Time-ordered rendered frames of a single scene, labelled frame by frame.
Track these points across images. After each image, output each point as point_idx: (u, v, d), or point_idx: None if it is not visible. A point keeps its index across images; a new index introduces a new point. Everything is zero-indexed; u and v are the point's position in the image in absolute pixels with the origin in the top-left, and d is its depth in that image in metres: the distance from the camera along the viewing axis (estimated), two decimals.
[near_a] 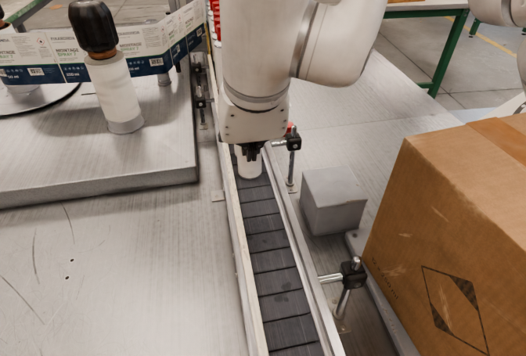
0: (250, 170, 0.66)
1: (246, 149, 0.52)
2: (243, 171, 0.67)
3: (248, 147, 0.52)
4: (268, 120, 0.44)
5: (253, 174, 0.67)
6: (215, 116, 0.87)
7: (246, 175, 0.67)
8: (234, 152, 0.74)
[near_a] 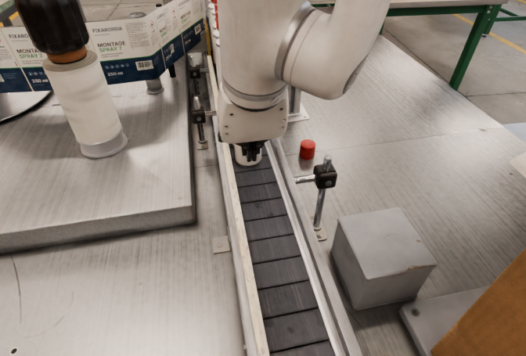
0: None
1: (246, 149, 0.52)
2: (243, 158, 0.59)
3: (248, 147, 0.52)
4: (268, 119, 0.44)
5: (253, 161, 0.60)
6: (217, 133, 0.69)
7: (245, 163, 0.60)
8: None
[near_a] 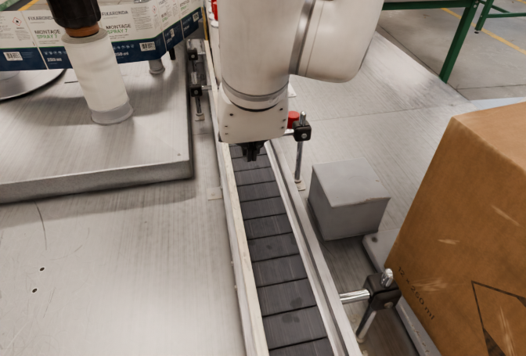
0: None
1: (246, 149, 0.52)
2: None
3: (248, 147, 0.52)
4: (268, 119, 0.44)
5: None
6: (212, 105, 0.78)
7: None
8: None
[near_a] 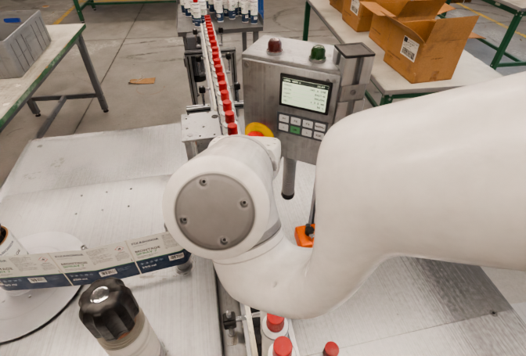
0: None
1: None
2: None
3: None
4: None
5: None
6: (247, 339, 0.74)
7: None
8: (261, 354, 0.71)
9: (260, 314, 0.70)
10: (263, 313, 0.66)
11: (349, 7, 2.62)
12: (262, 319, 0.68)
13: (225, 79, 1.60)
